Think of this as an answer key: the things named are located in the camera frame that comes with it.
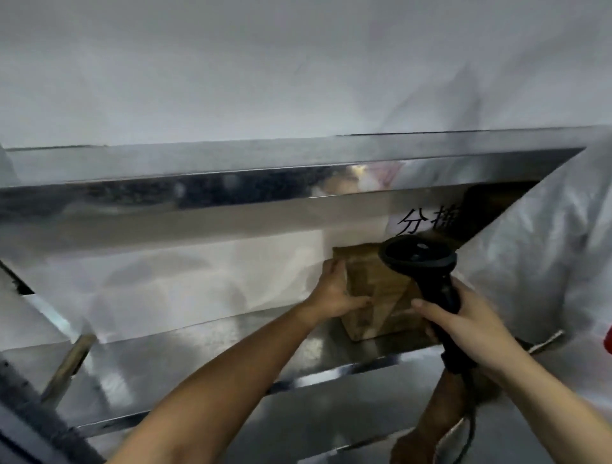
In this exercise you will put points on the person's right hand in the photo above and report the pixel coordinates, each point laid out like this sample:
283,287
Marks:
478,330

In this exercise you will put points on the person's left hand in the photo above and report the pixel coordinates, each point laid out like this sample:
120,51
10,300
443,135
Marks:
330,296

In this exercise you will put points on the parcel with white label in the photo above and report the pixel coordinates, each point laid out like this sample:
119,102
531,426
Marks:
377,287

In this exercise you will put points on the black barcode scanner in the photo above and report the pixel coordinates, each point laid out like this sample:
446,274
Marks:
421,258

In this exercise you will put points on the person's right forearm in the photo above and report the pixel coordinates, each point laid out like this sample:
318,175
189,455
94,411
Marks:
554,411

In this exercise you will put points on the person's left forearm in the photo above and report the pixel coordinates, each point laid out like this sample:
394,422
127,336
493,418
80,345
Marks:
215,397

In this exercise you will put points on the metal shelving rack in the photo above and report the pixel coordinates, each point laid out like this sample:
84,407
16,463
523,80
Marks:
239,167

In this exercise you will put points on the white paper sign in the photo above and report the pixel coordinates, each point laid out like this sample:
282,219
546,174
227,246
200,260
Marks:
421,220

